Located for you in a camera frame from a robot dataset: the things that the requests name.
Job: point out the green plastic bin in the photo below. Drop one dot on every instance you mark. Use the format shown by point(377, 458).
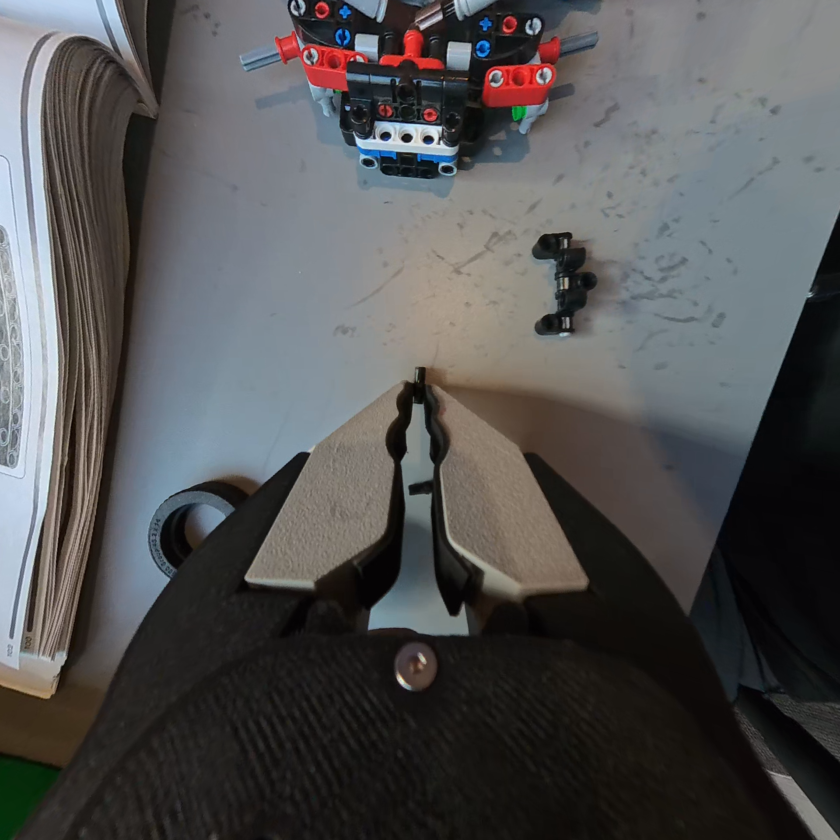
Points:
point(23, 781)

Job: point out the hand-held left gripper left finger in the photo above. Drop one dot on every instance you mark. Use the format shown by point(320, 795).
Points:
point(321, 518)

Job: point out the black toy tyre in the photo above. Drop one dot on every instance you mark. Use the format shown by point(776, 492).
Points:
point(172, 531)

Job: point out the grey axle with black connectors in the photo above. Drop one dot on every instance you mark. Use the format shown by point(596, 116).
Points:
point(565, 282)

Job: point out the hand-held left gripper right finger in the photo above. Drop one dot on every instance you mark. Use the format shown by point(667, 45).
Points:
point(505, 518)

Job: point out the black brick pin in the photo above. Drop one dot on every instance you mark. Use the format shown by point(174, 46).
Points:
point(418, 487)
point(420, 384)

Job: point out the person's black jacket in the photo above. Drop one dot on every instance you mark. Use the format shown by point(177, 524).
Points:
point(781, 492)

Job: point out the open instruction book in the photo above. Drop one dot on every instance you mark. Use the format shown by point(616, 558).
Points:
point(46, 328)

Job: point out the toy brick race car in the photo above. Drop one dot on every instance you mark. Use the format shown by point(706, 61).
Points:
point(420, 85)

